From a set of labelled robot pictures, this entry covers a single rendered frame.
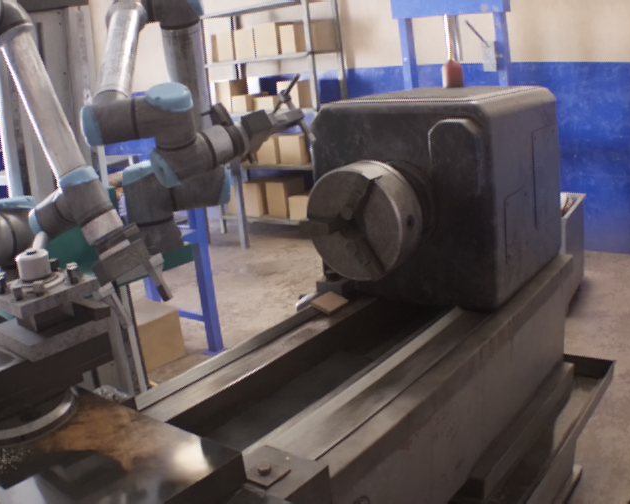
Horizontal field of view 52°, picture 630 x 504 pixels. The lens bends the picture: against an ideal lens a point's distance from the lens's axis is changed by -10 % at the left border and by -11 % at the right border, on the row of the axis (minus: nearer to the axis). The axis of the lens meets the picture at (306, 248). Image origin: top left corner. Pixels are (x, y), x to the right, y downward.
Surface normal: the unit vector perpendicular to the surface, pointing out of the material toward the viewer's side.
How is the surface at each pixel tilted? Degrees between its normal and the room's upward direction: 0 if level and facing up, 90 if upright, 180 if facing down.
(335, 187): 90
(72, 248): 90
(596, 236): 90
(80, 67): 90
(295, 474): 0
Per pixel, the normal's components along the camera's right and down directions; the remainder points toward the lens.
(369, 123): -0.61, 0.27
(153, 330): 0.73, 0.11
